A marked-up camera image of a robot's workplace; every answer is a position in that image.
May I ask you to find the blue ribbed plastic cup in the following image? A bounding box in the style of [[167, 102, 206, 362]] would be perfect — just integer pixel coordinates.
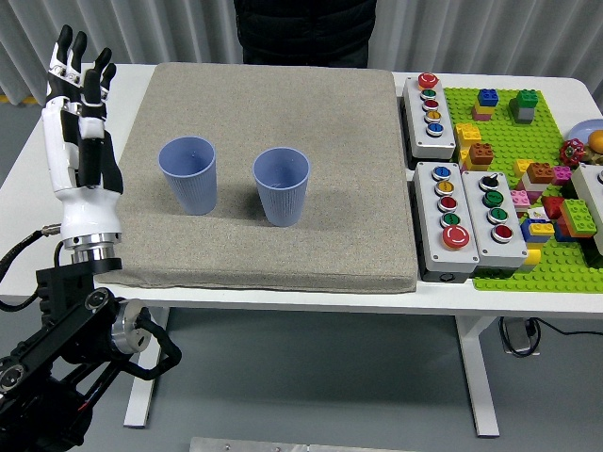
[[157, 136, 218, 217], [252, 146, 311, 228]]

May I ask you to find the white control box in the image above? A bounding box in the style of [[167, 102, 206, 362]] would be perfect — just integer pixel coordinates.
[[569, 163, 603, 258]]

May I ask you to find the red toy brick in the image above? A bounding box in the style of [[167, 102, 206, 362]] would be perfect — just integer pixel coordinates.
[[540, 195, 564, 220]]

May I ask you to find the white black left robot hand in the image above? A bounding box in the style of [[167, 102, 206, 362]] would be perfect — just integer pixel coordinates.
[[41, 24, 124, 242]]

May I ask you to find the blue yellow pink brick stack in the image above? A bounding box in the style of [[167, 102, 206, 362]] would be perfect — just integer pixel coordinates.
[[471, 88, 500, 121]]

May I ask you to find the pink toy brick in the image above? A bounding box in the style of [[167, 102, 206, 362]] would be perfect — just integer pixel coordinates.
[[509, 188, 533, 211]]

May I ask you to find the pale blue plate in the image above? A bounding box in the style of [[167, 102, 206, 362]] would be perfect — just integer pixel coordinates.
[[568, 119, 603, 142]]

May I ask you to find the green brick on orange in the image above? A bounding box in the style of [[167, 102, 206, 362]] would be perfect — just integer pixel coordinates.
[[559, 198, 597, 238]]

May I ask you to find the four-button box with selector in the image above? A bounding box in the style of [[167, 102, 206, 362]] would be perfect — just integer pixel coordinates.
[[460, 169, 529, 279]]

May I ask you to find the white pleated curtain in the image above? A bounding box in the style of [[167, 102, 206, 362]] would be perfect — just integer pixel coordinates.
[[0, 0, 603, 105]]

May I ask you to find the black power cable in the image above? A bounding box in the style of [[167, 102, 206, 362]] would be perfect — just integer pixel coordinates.
[[531, 317, 603, 338]]

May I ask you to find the yellow rounded toy brick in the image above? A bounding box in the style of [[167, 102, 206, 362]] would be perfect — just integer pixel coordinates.
[[520, 248, 542, 274]]

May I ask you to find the person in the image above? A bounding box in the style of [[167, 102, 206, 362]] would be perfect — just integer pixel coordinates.
[[233, 0, 379, 70]]

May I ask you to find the slim five-button control box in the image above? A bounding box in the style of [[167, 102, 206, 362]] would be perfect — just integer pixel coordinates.
[[401, 73, 457, 161]]

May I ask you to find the white table leg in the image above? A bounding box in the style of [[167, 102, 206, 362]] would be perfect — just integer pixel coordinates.
[[122, 306, 171, 429], [454, 315, 500, 437]]

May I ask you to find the green grey brick stack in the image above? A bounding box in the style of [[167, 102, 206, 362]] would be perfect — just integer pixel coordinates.
[[508, 88, 539, 124]]

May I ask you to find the wide five-button control box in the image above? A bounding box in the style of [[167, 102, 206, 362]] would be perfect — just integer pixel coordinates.
[[412, 160, 480, 283]]

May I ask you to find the red valve handwheel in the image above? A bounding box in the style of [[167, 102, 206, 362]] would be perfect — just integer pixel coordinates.
[[559, 137, 587, 167]]

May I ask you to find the orange-brown brick on yellow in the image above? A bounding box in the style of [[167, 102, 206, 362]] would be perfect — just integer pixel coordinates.
[[459, 141, 495, 171]]

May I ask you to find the green studded baseplate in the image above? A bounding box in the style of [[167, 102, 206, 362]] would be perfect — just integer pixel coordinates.
[[442, 87, 603, 294]]

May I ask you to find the blue yellow toy brick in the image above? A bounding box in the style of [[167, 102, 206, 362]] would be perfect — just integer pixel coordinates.
[[520, 218, 555, 244]]

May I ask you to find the orange-brown brick on white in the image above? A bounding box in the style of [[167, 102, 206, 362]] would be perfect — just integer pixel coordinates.
[[526, 161, 556, 192]]

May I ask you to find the grey-brown fabric mat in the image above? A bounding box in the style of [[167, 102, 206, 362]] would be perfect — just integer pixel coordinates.
[[93, 61, 419, 294]]

